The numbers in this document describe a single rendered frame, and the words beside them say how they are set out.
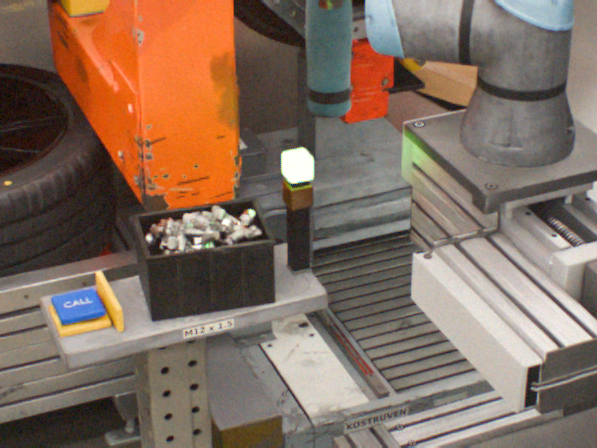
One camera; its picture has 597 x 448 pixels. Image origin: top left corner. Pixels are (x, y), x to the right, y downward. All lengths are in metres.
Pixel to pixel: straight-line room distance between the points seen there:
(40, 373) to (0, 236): 0.25
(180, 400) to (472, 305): 0.71
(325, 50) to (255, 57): 1.56
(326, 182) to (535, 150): 1.24
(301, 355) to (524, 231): 1.00
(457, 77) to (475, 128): 2.23
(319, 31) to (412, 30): 0.85
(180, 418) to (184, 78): 0.55
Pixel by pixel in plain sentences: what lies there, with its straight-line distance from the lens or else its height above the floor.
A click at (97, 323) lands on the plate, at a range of 2.07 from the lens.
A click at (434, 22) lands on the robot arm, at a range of 1.69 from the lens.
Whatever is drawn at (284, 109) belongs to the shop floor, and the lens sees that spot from 3.77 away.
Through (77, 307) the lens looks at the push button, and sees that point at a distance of 2.08.
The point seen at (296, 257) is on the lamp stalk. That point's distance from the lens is 2.16.
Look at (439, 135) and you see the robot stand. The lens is 1.80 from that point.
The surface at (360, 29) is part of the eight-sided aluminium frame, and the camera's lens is 2.71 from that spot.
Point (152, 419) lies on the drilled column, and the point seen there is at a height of 0.26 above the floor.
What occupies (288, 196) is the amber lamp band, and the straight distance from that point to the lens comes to 2.10.
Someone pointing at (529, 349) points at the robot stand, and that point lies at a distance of 1.55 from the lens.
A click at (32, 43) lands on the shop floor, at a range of 4.31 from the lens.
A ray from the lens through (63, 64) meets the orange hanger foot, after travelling 2.69.
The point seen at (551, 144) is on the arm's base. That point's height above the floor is 0.85.
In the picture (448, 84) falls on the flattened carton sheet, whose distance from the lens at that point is 3.91.
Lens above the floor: 1.62
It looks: 30 degrees down
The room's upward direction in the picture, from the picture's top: 1 degrees counter-clockwise
